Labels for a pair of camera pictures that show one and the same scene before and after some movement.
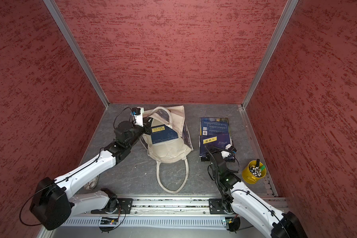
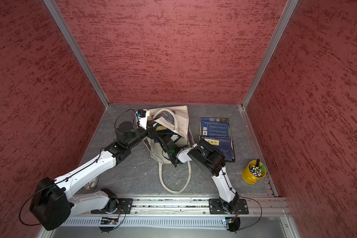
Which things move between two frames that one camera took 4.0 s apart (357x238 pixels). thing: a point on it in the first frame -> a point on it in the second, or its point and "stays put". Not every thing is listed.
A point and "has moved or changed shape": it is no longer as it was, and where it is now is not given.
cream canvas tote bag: x=172 y=169 has moved or changed shape
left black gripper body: x=139 y=131 stays put
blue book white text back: x=210 y=126 stays put
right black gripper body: x=213 y=151 -> x=163 y=146
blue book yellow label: x=217 y=141 stays put
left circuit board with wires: x=107 y=220 stays put
